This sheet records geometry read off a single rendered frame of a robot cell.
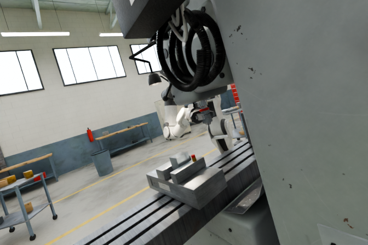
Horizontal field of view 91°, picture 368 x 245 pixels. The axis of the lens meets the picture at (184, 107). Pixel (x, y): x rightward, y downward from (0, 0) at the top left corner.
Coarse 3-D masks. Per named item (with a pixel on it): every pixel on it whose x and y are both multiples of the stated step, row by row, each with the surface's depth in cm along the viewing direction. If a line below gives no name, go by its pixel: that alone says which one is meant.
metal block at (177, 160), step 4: (180, 152) 75; (184, 152) 73; (172, 156) 72; (176, 156) 70; (180, 156) 70; (184, 156) 71; (188, 156) 72; (172, 160) 71; (176, 160) 68; (180, 160) 69; (184, 160) 70; (188, 160) 72; (172, 164) 71; (176, 164) 69; (180, 164) 69; (184, 164) 70; (172, 168) 72; (176, 168) 70
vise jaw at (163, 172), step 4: (164, 164) 77; (168, 164) 75; (156, 168) 74; (160, 168) 73; (164, 168) 71; (168, 168) 71; (160, 172) 71; (164, 172) 70; (168, 172) 71; (160, 176) 72; (164, 176) 70; (168, 176) 71
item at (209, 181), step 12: (180, 168) 66; (192, 168) 68; (204, 168) 70; (216, 168) 67; (156, 180) 76; (168, 180) 69; (180, 180) 64; (192, 180) 63; (204, 180) 60; (216, 180) 63; (168, 192) 70; (180, 192) 63; (192, 192) 57; (204, 192) 59; (216, 192) 62; (192, 204) 59; (204, 204) 58
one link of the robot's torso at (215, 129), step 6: (216, 96) 150; (210, 102) 157; (216, 102) 149; (216, 108) 150; (216, 114) 151; (222, 114) 159; (216, 120) 152; (222, 120) 153; (210, 126) 156; (216, 126) 153; (222, 126) 150; (210, 132) 157; (216, 132) 154; (222, 132) 151
